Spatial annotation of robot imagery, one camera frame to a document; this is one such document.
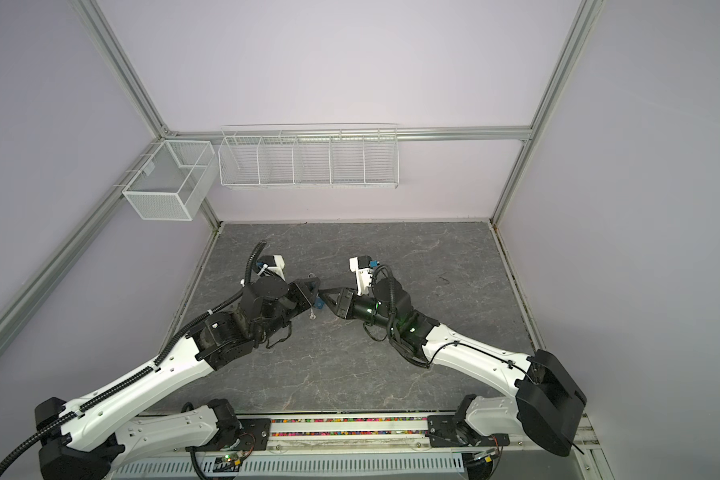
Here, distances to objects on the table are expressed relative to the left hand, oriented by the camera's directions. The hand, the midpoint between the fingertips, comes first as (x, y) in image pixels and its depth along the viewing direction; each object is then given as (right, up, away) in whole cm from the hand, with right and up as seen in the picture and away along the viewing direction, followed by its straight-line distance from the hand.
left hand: (320, 287), depth 70 cm
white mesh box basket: (-54, +31, +29) cm, 69 cm away
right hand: (0, -2, -1) cm, 3 cm away
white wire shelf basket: (+8, +42, +35) cm, 56 cm away
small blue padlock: (+1, -3, -4) cm, 5 cm away
